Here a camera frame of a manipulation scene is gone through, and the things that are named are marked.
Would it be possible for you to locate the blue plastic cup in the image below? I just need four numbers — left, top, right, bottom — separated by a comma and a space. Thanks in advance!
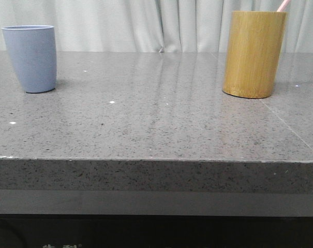
2, 25, 57, 94

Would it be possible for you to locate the pale green curtain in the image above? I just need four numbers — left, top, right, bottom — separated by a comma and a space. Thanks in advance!
0, 0, 313, 54

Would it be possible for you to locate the bamboo cylindrical holder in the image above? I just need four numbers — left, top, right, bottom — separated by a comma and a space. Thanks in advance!
222, 11, 287, 99

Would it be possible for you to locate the dark cabinet under counter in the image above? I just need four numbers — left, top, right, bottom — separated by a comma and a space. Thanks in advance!
0, 190, 313, 247

